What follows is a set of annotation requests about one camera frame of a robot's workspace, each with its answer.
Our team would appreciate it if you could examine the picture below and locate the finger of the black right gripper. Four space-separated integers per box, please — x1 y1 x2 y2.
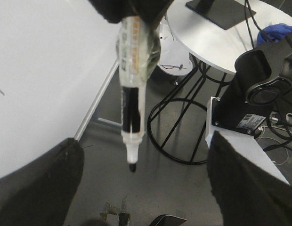
133 0 174 26
89 0 137 23

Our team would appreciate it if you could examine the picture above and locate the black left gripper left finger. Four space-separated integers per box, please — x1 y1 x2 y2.
0 138 84 226

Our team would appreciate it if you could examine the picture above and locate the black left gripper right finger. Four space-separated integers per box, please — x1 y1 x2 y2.
207 132 292 226

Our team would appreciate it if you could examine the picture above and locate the white black whiteboard marker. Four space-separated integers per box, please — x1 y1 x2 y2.
116 16 161 173

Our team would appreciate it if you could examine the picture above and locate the round white side table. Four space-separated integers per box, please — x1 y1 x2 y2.
147 0 292 165

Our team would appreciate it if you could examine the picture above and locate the black monitor stand base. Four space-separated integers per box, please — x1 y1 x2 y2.
185 0 256 30

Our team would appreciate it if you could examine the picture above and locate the blue cloth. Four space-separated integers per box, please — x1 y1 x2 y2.
257 23 292 45

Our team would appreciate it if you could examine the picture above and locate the white whiteboard with aluminium frame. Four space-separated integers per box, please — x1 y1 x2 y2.
0 0 120 178

